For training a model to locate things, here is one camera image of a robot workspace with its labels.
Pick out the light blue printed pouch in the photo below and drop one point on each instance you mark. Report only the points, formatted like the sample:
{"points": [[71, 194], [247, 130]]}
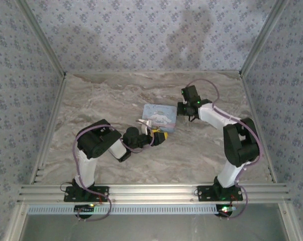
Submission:
{"points": [[161, 115]]}

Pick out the aluminium frame post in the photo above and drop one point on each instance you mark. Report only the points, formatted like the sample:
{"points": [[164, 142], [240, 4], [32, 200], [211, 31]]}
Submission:
{"points": [[42, 32], [264, 32]]}

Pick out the grooved aluminium mounting rail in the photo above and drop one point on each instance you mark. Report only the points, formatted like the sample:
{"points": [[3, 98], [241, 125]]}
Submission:
{"points": [[153, 193]]}

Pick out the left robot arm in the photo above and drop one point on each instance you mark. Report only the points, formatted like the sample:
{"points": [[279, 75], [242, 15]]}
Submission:
{"points": [[88, 165]]}

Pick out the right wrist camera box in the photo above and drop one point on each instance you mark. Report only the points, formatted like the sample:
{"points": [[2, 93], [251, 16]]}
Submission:
{"points": [[185, 102]]}

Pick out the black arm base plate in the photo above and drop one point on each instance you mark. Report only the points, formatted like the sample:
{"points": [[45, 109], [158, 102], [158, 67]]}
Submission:
{"points": [[71, 195], [204, 195]]}

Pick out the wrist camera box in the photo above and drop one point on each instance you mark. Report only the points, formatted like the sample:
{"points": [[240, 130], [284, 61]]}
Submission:
{"points": [[145, 126], [185, 102]]}

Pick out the aluminium table edge rail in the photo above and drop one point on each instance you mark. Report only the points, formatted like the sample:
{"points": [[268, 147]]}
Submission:
{"points": [[153, 72], [50, 125]]}

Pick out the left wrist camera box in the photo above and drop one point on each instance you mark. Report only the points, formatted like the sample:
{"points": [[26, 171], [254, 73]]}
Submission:
{"points": [[145, 126]]}

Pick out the small lit circuit board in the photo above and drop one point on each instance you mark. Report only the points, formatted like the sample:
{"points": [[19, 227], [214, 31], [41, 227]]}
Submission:
{"points": [[84, 207], [225, 209]]}

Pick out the grey metal sheet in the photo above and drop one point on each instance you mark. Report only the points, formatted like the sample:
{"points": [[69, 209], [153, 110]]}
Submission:
{"points": [[153, 228]]}

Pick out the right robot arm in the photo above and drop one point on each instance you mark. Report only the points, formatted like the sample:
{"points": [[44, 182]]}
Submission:
{"points": [[239, 148]]}

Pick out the aluminium frame leg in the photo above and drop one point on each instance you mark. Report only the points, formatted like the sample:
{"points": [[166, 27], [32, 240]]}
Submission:
{"points": [[287, 221], [15, 223]]}

